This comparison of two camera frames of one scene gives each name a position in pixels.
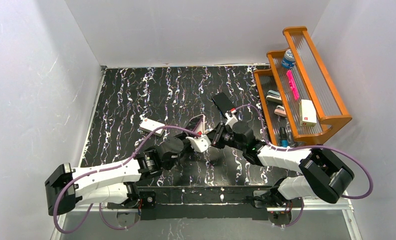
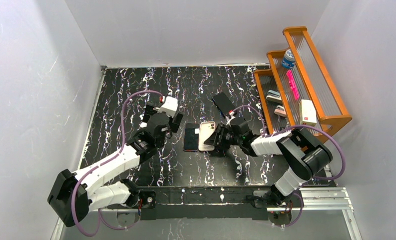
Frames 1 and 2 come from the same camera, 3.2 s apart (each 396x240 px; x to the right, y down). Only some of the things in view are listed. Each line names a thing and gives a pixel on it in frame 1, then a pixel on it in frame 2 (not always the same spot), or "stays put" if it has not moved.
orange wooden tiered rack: x=299 y=102 stays put
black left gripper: x=191 y=136 to x=150 y=110
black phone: x=222 y=102 stays put
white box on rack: x=307 y=113 stays put
